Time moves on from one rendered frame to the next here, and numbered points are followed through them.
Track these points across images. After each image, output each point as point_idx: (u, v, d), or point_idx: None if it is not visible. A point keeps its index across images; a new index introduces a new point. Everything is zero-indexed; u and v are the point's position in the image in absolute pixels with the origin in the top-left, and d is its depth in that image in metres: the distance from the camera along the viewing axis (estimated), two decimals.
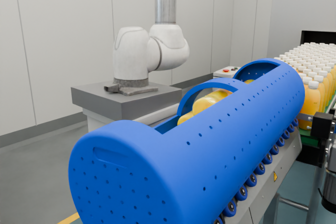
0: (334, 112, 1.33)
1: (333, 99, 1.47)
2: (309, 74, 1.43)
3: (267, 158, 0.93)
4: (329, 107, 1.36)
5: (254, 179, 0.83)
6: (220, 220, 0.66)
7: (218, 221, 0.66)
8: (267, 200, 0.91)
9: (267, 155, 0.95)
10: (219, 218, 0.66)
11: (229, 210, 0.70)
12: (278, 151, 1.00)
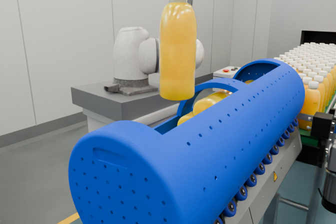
0: (334, 112, 1.33)
1: (333, 99, 1.47)
2: (309, 74, 1.43)
3: (267, 158, 0.93)
4: (329, 107, 1.36)
5: (254, 179, 0.83)
6: (220, 220, 0.66)
7: (218, 221, 0.66)
8: (267, 200, 0.91)
9: (267, 155, 0.95)
10: (219, 218, 0.66)
11: (229, 210, 0.70)
12: (278, 151, 1.00)
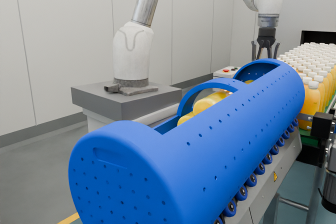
0: (334, 112, 1.33)
1: (333, 99, 1.47)
2: (309, 74, 1.43)
3: (267, 158, 0.93)
4: (329, 107, 1.36)
5: (254, 179, 0.83)
6: (220, 220, 0.66)
7: (218, 221, 0.66)
8: (267, 200, 0.91)
9: (267, 155, 0.95)
10: (219, 218, 0.66)
11: (229, 210, 0.70)
12: (278, 151, 1.00)
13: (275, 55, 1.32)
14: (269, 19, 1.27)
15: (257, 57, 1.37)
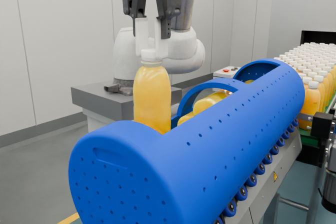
0: (334, 112, 1.33)
1: (333, 99, 1.47)
2: (309, 74, 1.43)
3: (267, 158, 0.93)
4: (329, 107, 1.36)
5: (254, 179, 0.83)
6: (220, 220, 0.66)
7: (218, 221, 0.66)
8: (267, 200, 0.91)
9: (267, 155, 0.95)
10: (219, 218, 0.66)
11: (229, 210, 0.70)
12: (278, 151, 1.00)
13: None
14: None
15: (133, 1, 0.52)
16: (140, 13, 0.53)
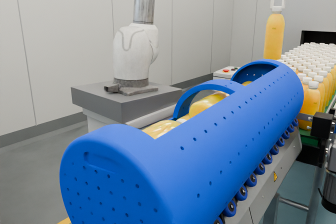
0: (334, 112, 1.33)
1: (333, 99, 1.47)
2: (309, 74, 1.43)
3: (270, 161, 0.93)
4: (329, 107, 1.36)
5: (253, 176, 0.83)
6: None
7: (216, 220, 0.66)
8: (267, 200, 0.91)
9: (267, 156, 0.94)
10: None
11: (232, 212, 0.71)
12: (277, 147, 1.01)
13: None
14: None
15: None
16: None
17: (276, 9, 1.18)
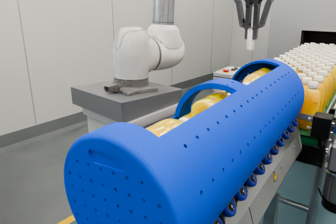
0: (334, 112, 1.33)
1: (333, 99, 1.47)
2: (309, 74, 1.43)
3: (268, 160, 0.93)
4: (329, 107, 1.36)
5: (254, 178, 0.83)
6: (218, 217, 0.66)
7: (217, 220, 0.66)
8: (267, 200, 0.91)
9: (267, 155, 0.94)
10: None
11: (231, 212, 0.70)
12: (278, 149, 1.01)
13: (264, 14, 0.89)
14: None
15: (245, 19, 0.92)
16: (249, 26, 0.94)
17: None
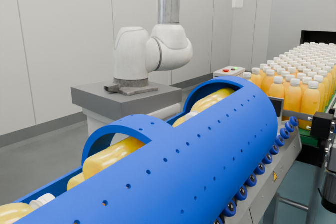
0: (334, 112, 1.33)
1: (333, 99, 1.47)
2: (309, 74, 1.43)
3: (269, 161, 0.93)
4: (329, 107, 1.36)
5: (251, 178, 0.82)
6: None
7: None
8: (267, 200, 0.91)
9: (267, 155, 0.94)
10: None
11: (229, 201, 0.72)
12: (272, 145, 0.99)
13: None
14: None
15: None
16: None
17: None
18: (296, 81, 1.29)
